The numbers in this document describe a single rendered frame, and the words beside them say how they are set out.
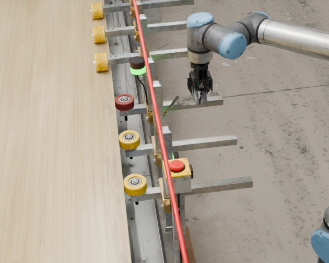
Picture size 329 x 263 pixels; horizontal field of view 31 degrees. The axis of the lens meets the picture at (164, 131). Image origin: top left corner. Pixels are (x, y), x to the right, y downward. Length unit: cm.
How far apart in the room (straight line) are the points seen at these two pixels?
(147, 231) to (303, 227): 112
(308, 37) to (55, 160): 99
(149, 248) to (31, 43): 123
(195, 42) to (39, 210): 77
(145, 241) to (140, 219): 11
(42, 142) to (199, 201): 123
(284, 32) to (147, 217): 89
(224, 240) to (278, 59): 179
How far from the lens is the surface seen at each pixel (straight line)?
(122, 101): 242
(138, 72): 229
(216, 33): 198
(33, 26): 308
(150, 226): 228
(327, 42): 187
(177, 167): 160
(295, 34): 193
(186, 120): 379
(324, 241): 200
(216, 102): 249
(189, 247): 293
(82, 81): 258
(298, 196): 331
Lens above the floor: 230
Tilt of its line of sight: 38 degrees down
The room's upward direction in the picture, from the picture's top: 3 degrees counter-clockwise
